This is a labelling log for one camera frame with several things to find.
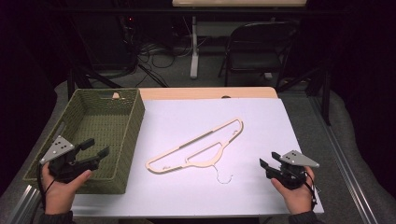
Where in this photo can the person's left hand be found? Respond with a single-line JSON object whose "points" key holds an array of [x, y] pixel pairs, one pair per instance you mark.
{"points": [[63, 191]]}

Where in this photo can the white desk leg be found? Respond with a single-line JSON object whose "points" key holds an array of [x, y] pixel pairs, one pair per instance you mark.
{"points": [[194, 49]]}

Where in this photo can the wooden clothes hanger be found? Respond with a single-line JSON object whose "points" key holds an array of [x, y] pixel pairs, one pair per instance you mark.
{"points": [[199, 149]]}

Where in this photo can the aluminium rail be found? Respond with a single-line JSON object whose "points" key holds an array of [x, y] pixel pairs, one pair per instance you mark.
{"points": [[342, 158], [23, 203]]}

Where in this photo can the black folding chair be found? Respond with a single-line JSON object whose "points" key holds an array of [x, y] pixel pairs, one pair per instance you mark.
{"points": [[258, 49]]}

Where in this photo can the black metal stand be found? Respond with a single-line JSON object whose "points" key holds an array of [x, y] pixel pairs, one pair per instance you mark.
{"points": [[311, 81], [84, 77]]}

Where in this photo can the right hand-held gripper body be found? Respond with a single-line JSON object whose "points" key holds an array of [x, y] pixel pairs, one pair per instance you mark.
{"points": [[291, 169]]}

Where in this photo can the white sheet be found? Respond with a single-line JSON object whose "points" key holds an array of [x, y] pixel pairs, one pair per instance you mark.
{"points": [[199, 155]]}

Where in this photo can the green woven basket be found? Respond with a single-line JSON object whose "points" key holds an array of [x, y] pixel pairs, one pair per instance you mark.
{"points": [[93, 137]]}

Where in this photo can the person's right hand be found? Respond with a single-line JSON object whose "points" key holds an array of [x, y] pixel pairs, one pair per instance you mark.
{"points": [[297, 194]]}

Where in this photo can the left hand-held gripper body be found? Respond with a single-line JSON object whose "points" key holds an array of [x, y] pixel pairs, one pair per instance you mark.
{"points": [[63, 161]]}

